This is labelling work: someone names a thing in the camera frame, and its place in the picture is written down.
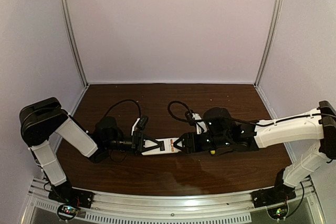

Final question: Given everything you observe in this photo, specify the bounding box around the white remote control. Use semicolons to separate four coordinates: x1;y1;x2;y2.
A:
141;137;181;156

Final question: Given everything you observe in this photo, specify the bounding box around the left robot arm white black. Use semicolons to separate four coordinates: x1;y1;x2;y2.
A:
19;97;165;202

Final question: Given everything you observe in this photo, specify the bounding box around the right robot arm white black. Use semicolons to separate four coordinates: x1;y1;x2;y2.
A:
170;101;335;197

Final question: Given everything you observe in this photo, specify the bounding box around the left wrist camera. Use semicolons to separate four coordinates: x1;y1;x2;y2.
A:
131;115;149;135

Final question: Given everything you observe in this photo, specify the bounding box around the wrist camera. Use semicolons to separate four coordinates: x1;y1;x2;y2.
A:
185;111;207;134
131;115;149;135

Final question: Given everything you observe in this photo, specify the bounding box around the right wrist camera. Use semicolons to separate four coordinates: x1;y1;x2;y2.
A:
185;111;207;134

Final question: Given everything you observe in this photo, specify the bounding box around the right black camera cable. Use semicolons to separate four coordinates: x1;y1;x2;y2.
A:
167;100;266;127

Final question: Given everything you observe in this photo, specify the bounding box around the black camera cable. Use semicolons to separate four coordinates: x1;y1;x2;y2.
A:
103;100;142;122
167;100;266;127

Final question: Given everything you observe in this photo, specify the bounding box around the left black camera cable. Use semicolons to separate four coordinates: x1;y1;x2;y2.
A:
103;100;142;122

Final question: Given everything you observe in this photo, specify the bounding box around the front aluminium rail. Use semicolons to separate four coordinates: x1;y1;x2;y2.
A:
22;178;325;224

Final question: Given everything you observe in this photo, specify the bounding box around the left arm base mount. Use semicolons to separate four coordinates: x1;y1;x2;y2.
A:
48;188;93;209

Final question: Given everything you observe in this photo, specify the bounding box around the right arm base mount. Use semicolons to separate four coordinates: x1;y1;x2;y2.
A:
250;187;296;208

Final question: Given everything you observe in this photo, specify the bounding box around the left aluminium frame post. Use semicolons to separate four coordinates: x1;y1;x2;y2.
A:
60;0;89;88

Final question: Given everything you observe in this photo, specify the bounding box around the aluminium frame post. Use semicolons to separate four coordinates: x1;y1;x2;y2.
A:
254;0;284;88
60;0;89;88

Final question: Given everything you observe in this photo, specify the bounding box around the right aluminium frame post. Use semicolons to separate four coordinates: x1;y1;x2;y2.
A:
254;0;284;88

